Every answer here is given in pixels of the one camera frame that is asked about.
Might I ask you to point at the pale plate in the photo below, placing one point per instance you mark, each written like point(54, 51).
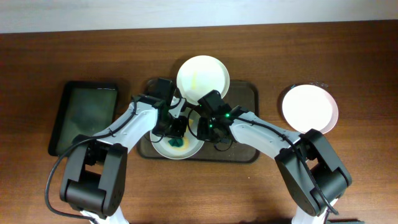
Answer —
point(306, 107)

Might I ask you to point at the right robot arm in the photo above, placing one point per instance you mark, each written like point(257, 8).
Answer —
point(312, 172)

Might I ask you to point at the green and yellow sponge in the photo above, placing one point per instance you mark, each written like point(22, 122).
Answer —
point(176, 142)

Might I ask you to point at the black rectangular water tray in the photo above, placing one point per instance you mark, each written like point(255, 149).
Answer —
point(85, 108)

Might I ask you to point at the brown serving tray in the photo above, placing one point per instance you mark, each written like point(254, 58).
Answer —
point(240, 93)

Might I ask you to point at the white plate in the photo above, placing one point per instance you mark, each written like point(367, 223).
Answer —
point(191, 144)
point(201, 74)

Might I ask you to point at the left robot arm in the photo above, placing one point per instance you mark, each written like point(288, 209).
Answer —
point(94, 177)

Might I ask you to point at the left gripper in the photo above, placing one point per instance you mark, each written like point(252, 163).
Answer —
point(180, 133)

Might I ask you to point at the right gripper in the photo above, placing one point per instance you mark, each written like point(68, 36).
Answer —
point(202, 134)

